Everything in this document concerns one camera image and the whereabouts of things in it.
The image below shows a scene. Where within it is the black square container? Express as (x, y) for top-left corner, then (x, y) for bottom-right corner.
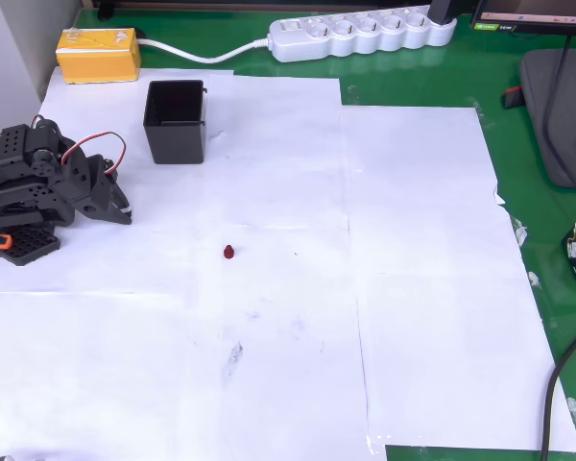
(142, 79), (208, 165)

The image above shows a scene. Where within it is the yellow cardboard box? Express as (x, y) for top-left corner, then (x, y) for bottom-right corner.
(55, 27), (143, 85)

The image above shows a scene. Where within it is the white paper sheet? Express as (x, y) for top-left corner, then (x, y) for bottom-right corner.
(206, 73), (351, 230)
(191, 224), (372, 461)
(0, 65), (236, 294)
(338, 104), (527, 279)
(356, 271), (576, 455)
(0, 290), (198, 461)

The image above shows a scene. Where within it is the white power strip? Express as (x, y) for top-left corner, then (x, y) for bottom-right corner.
(267, 4), (458, 63)

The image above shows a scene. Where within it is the black power plug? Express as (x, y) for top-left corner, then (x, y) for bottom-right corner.
(428, 0), (458, 26)

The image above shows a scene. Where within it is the red black small tag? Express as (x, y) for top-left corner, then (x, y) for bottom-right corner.
(501, 85), (525, 109)

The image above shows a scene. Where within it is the grey monitor stand base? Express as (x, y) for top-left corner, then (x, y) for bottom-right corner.
(516, 47), (576, 191)

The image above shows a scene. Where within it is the black monitor with green sticker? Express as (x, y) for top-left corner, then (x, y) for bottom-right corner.
(468, 0), (576, 37)

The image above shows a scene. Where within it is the white power cable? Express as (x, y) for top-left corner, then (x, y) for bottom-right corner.
(136, 36), (273, 64)

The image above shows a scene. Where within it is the thin black cable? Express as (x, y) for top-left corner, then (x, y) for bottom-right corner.
(541, 36), (576, 207)

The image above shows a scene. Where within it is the thick black cable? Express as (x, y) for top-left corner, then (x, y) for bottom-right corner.
(539, 320), (576, 461)

